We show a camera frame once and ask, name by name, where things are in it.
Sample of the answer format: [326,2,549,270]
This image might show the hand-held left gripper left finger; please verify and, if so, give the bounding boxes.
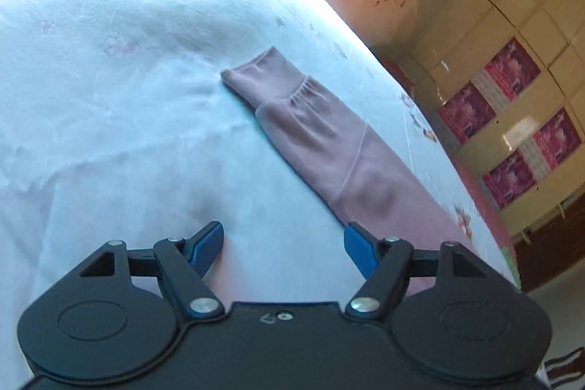
[79,221,226,321]

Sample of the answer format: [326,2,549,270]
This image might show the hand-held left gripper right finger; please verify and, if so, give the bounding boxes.
[344,222,488,321]

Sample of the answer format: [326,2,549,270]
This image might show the pink knit sweater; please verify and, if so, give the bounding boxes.
[220,46,479,298]

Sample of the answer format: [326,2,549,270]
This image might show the floral bed blanket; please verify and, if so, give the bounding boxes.
[0,0,522,390]

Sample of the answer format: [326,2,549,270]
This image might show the dark brown wooden door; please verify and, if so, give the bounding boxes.
[512,196,585,293]

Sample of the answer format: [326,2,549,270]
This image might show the cream wardrobe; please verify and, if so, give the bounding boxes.
[397,0,585,241]

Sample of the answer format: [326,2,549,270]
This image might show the pink wall poster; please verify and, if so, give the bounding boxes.
[438,82,497,145]
[483,38,541,90]
[532,107,582,171]
[482,150,539,209]

